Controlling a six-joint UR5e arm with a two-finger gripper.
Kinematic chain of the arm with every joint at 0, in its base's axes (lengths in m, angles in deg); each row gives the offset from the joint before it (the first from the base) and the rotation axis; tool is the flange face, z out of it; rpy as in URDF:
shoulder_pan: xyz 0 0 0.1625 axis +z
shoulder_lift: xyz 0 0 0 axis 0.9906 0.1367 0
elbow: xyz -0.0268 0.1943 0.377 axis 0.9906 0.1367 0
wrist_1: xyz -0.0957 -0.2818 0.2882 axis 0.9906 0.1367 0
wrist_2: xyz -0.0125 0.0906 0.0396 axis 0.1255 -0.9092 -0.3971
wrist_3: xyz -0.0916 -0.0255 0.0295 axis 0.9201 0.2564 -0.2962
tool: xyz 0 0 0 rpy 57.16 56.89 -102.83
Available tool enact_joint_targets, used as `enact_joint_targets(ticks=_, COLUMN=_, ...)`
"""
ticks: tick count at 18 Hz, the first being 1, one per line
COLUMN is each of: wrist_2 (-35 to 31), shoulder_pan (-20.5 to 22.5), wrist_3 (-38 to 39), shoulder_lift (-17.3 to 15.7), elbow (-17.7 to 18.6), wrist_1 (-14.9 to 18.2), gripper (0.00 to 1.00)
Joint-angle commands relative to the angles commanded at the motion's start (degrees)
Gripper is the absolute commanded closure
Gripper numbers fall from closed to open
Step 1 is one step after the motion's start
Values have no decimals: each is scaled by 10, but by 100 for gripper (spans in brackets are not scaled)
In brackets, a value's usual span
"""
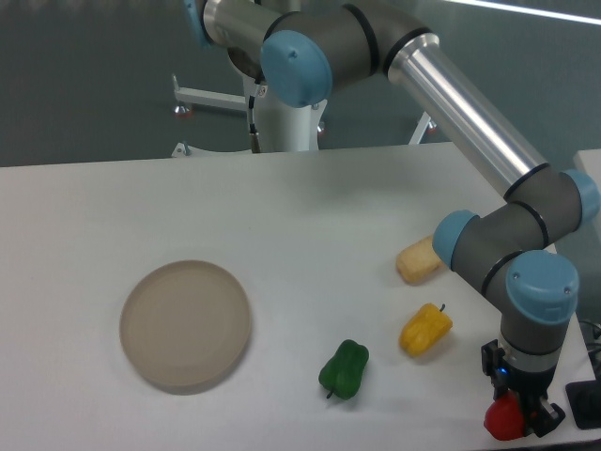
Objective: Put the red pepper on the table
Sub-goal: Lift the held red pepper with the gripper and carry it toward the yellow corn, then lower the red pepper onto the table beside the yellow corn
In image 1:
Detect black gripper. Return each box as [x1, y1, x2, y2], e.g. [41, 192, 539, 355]
[481, 339, 565, 438]

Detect red bell pepper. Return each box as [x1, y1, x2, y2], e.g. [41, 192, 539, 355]
[484, 392, 526, 442]

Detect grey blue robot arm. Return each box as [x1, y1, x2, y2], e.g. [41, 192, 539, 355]
[184, 1, 600, 440]

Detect yellow bell pepper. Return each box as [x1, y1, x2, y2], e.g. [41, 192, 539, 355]
[398, 303, 454, 358]

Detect green bell pepper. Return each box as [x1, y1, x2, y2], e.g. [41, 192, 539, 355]
[318, 339, 370, 400]

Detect black device at edge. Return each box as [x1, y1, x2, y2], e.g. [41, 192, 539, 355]
[565, 380, 600, 430]

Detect beige bread loaf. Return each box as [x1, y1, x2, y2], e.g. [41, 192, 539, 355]
[395, 235, 443, 285]

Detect beige round plate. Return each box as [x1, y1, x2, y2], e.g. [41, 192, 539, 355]
[119, 260, 252, 396]

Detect black cables at right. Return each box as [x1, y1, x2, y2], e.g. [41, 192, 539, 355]
[578, 319, 601, 367]

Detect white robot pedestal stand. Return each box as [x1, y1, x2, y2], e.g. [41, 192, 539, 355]
[170, 46, 440, 159]

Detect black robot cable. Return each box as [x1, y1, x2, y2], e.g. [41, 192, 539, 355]
[246, 70, 267, 154]

